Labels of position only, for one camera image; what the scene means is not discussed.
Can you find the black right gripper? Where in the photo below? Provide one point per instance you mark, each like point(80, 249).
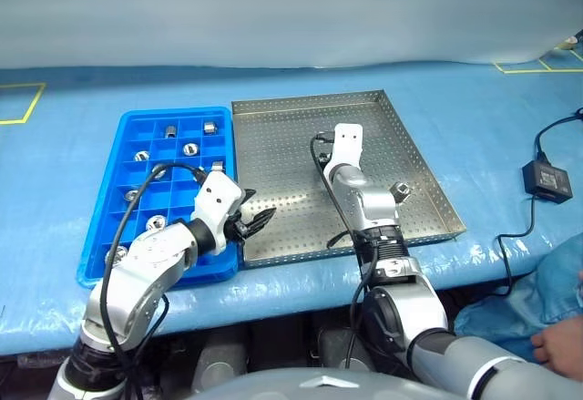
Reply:
point(326, 157)

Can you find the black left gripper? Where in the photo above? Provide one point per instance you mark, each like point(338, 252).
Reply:
point(237, 227)

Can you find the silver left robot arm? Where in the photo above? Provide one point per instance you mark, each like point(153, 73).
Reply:
point(150, 259)

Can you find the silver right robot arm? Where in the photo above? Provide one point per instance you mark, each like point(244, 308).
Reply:
point(369, 208)

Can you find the blue compartment tray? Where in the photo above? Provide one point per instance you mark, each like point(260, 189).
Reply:
point(180, 190)

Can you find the black power adapter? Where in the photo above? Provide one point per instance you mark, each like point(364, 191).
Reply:
point(546, 180)

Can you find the person's bare hand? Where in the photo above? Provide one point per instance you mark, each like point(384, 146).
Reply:
point(562, 345)

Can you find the perforated metal tray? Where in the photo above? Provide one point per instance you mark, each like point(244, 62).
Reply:
point(282, 145)

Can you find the metal nut in metal tray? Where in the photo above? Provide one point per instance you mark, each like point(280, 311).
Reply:
point(401, 191)

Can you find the dark grey rounded block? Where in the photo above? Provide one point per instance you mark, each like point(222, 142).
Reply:
point(221, 359)
point(337, 350)

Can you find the blue plastic table cover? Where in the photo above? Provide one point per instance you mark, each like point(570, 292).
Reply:
point(68, 167)

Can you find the grey robot torso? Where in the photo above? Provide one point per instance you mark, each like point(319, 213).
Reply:
point(319, 388)

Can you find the crumpled blue plastic sheet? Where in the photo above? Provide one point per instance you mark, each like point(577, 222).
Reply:
point(514, 309)

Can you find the pale tape roll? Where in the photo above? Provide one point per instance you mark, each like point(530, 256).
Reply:
point(569, 44)

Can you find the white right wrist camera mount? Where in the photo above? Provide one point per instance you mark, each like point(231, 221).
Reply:
point(348, 145)

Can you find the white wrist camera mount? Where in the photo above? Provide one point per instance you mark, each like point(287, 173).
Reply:
point(218, 195)
point(348, 145)

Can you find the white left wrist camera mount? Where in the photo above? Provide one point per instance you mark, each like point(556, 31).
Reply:
point(218, 195)

